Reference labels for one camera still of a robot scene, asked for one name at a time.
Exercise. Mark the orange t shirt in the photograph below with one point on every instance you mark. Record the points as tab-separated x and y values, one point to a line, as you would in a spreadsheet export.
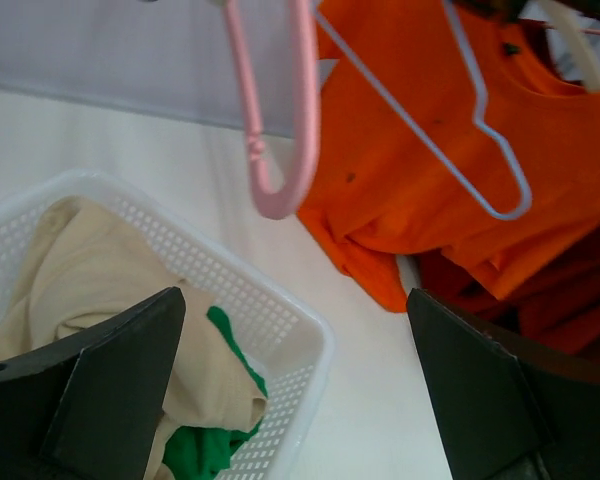
370	160

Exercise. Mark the white plastic basket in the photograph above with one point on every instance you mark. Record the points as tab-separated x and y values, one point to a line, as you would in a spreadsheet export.
283	339

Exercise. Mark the beige round hook hanger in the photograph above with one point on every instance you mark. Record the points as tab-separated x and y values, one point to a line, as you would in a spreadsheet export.
577	53

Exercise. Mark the thin pink wire hanger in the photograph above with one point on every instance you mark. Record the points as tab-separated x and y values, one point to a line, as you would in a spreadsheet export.
588	31

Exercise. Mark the beige t shirt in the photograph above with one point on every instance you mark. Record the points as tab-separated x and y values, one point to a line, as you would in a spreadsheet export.
85	265

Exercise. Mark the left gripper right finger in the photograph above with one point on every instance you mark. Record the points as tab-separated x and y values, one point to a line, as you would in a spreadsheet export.
506	407

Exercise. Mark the green t shirt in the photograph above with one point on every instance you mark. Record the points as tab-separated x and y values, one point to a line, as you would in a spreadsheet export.
202	453

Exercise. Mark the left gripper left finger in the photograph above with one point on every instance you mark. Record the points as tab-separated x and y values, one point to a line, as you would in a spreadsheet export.
87	406

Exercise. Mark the red t shirt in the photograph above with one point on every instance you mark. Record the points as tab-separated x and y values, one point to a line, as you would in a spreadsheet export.
545	265

